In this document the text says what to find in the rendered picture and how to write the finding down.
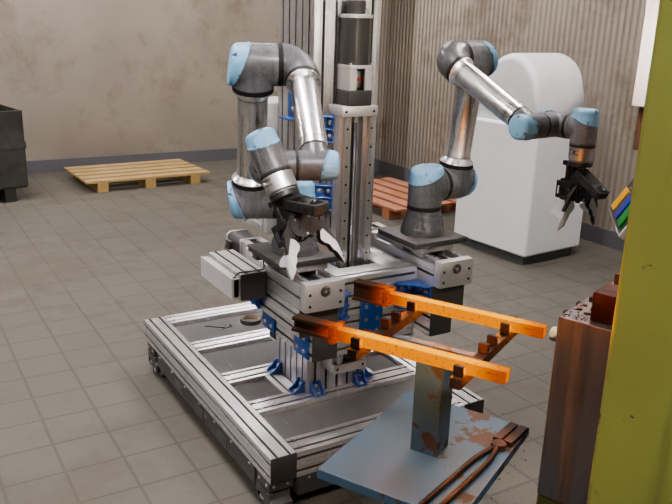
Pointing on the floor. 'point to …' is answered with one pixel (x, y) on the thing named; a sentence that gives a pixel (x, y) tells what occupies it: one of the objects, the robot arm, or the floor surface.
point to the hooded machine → (522, 166)
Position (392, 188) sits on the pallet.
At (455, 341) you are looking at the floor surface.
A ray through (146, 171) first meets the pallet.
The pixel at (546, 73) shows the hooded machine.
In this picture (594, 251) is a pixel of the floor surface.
